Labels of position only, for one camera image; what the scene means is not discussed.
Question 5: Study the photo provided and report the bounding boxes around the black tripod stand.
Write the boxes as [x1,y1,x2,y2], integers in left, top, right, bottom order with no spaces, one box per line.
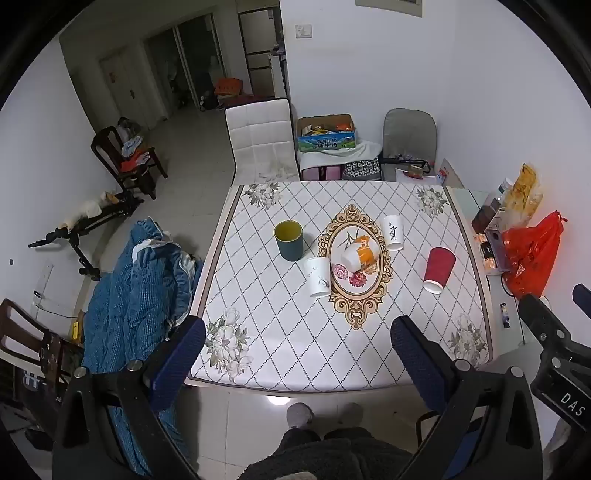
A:
[28,189,145,281]

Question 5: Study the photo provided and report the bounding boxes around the white cloth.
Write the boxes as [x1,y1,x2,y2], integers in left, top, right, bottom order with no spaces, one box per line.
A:
[298,138,384,169]

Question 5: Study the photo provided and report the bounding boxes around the red paper cup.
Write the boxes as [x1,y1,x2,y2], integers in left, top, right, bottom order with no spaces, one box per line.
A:
[423,247,456,295]

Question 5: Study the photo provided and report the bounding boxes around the brown box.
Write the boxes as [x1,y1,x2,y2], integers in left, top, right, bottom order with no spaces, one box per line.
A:
[472,198,502,234]

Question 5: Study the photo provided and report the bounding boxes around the pink storage box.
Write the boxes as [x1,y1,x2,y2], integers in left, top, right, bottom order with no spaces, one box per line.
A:
[300,166,341,182]

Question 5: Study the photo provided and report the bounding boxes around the orange and white cup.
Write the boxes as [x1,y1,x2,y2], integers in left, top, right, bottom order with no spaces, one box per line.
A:
[341,234,382,273]

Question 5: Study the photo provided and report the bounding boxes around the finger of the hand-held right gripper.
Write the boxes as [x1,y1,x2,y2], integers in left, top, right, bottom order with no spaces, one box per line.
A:
[573,284,591,320]
[518,293,575,346]

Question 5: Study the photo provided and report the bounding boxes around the white padded chair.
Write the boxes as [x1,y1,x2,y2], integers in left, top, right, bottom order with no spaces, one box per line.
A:
[225,98,300,184]

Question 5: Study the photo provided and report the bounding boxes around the person's legs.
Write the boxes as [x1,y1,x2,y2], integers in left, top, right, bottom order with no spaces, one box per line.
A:
[238,427,414,480]

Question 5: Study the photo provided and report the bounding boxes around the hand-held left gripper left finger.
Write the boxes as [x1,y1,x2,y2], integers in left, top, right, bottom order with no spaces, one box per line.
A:
[53,316,206,480]

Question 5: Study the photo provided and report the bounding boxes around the floral patterned tablecloth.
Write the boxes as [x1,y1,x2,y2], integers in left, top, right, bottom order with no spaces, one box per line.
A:
[187,180,497,394]

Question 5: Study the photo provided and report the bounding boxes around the grey slipper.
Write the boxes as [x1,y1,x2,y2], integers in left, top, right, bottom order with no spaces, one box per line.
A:
[338,402,365,428]
[286,402,315,429]

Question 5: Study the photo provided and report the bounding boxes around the black white patterned bag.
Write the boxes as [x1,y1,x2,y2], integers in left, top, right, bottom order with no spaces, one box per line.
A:
[341,158,382,181]

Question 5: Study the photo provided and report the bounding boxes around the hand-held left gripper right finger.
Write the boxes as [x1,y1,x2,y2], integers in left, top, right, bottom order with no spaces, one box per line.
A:
[392,316,546,480]

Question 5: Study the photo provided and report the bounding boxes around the red plastic bag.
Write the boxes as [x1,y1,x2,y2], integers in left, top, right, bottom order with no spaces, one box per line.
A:
[501,211,568,298]

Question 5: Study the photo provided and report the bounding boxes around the dark wooden chair with clothes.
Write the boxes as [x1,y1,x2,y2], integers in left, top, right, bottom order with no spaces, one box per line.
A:
[91,117,169,200]

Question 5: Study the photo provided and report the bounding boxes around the grey office chair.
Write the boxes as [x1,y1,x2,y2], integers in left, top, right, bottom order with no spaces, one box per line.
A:
[381,108,438,182]

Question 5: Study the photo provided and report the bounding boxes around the cardboard box with packets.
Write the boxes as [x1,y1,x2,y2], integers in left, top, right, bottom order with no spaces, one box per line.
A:
[296,114,358,152]

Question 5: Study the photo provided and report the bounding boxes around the white cup black print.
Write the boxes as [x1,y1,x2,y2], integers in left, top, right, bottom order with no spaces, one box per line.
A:
[382,215,406,252]

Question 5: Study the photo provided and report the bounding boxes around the green cup yellow inside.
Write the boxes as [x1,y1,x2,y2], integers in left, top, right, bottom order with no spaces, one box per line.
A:
[274,220,304,262]

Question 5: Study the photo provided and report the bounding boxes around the yellow snack bag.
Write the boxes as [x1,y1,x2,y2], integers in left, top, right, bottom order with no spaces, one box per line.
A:
[505,163,543,222]

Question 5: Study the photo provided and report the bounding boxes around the blue quilted blanket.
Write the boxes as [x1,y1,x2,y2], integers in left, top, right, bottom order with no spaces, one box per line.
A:
[82,219,204,478]

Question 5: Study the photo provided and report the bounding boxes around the grey carton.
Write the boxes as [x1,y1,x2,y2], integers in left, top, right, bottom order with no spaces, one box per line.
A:
[484,208,513,273]

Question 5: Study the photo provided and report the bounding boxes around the white floral paper cup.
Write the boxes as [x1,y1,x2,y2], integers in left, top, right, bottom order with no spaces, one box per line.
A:
[304,257,332,298]

